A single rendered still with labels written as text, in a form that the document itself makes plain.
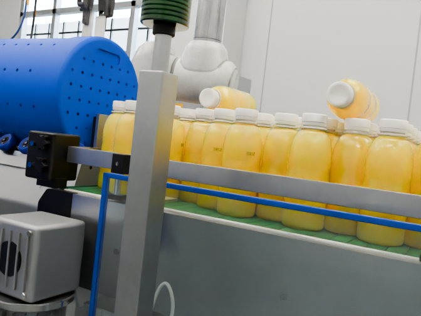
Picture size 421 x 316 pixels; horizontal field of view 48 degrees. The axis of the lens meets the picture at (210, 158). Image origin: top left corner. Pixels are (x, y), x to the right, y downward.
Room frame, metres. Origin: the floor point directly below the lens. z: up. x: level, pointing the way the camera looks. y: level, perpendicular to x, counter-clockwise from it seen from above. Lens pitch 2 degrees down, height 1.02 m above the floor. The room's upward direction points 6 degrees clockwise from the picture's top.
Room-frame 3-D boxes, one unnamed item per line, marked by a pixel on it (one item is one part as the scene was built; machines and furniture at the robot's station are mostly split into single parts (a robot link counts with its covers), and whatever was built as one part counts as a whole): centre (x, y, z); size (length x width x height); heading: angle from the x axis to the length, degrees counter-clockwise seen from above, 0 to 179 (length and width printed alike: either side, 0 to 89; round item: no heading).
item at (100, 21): (1.25, 0.32, 1.27); 0.03 x 0.01 x 0.07; 61
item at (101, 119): (1.12, 0.25, 0.99); 0.10 x 0.02 x 0.12; 152
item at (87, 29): (1.21, 0.34, 1.27); 0.03 x 0.01 x 0.07; 61
